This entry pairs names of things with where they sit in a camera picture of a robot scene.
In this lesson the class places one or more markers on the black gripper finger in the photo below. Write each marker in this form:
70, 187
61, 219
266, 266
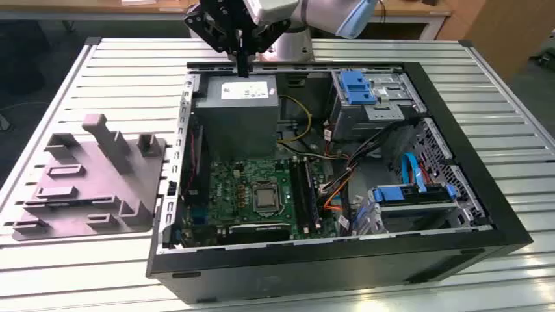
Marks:
198, 21
273, 32

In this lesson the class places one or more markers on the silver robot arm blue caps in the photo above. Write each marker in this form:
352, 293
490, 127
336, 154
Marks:
296, 45

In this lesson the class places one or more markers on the blue drive latch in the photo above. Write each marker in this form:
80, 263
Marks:
356, 87

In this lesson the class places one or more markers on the wooden desk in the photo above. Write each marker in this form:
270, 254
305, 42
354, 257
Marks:
88, 6

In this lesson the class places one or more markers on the grey power supply unit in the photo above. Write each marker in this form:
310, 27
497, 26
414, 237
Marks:
234, 130

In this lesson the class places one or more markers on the metal drive cage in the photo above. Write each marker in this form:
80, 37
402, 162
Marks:
390, 112

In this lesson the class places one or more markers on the black case fan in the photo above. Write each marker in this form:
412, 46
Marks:
200, 146

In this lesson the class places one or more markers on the green motherboard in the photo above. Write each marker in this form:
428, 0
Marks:
230, 175

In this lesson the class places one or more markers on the CPU socket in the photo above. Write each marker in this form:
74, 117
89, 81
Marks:
266, 185

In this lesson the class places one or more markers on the silver CPU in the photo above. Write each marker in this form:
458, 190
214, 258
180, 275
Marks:
268, 199

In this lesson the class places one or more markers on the wooden cabinet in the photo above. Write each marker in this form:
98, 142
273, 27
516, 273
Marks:
498, 32

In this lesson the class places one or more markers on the grey parts rack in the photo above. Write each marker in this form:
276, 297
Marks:
109, 182

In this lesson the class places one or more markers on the blue disk carrier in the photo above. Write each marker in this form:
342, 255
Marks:
390, 194

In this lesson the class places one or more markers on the blue board connector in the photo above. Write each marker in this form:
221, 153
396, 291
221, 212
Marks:
200, 217

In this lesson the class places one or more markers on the black graphics card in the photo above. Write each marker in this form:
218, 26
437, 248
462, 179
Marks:
261, 229

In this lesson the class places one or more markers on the black chair base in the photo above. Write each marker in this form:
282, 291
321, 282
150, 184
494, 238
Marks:
546, 58

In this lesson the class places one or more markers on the black PC case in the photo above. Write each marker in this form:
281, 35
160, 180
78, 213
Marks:
348, 269

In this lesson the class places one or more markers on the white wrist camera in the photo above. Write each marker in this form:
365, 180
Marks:
272, 9

